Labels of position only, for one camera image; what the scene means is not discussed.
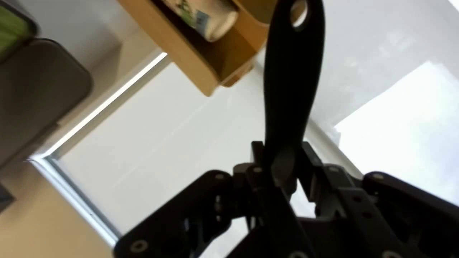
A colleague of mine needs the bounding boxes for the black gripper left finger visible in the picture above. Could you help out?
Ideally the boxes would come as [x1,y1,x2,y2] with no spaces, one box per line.
[113,141,279,258]

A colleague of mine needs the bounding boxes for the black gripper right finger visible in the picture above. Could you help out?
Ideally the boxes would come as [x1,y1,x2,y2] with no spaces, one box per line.
[295,142,459,258]

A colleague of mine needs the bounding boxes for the black plastic spoon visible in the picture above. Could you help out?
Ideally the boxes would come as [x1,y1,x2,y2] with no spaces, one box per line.
[262,0,327,192]

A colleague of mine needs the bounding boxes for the wooden coffee cup holder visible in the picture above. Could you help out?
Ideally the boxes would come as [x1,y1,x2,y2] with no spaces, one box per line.
[117,0,307,98]

